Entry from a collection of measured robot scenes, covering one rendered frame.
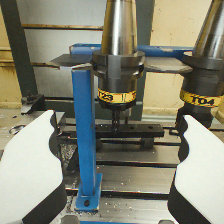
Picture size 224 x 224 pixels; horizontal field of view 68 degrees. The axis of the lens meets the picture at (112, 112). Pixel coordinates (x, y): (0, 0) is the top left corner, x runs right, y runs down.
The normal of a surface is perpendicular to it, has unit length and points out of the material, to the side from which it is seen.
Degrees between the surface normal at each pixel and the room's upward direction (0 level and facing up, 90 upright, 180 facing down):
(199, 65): 90
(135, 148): 0
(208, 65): 90
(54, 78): 90
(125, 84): 91
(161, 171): 0
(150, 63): 0
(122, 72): 31
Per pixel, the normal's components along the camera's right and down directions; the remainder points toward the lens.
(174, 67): 0.02, -0.79
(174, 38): -0.04, 0.46
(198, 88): -0.63, 0.34
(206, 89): -0.29, 0.44
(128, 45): 0.41, 0.31
